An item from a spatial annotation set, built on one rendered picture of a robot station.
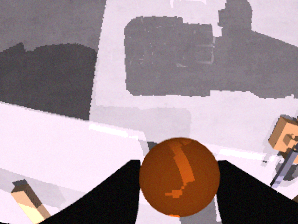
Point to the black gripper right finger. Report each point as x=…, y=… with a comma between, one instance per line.
x=242, y=199

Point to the orange-brown ball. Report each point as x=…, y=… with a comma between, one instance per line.
x=179, y=177

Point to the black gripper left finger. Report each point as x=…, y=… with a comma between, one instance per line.
x=113, y=201

